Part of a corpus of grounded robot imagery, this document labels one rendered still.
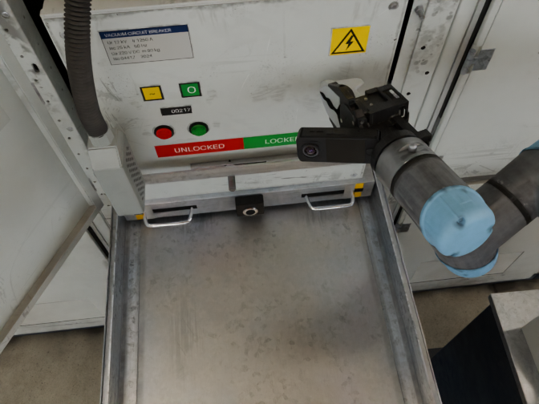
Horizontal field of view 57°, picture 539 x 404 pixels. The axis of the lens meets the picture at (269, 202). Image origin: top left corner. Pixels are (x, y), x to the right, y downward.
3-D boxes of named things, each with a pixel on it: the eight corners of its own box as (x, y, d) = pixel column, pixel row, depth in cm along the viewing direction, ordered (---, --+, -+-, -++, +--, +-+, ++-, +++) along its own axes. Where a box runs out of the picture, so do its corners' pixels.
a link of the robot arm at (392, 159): (387, 207, 66) (391, 160, 60) (370, 185, 69) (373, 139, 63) (438, 189, 67) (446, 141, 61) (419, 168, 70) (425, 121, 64)
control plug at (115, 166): (145, 214, 88) (117, 155, 73) (117, 217, 88) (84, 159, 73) (146, 177, 92) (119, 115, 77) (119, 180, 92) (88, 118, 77)
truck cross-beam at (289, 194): (370, 195, 111) (374, 181, 106) (127, 221, 109) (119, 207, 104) (366, 177, 114) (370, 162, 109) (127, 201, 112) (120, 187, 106)
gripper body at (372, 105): (384, 121, 78) (427, 167, 70) (334, 138, 77) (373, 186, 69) (387, 78, 73) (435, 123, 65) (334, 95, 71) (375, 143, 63)
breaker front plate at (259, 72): (361, 185, 107) (411, -8, 66) (134, 208, 105) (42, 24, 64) (359, 180, 108) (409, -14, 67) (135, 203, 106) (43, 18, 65)
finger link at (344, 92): (338, 98, 78) (364, 128, 72) (327, 102, 77) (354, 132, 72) (338, 72, 74) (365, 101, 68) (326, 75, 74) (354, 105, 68)
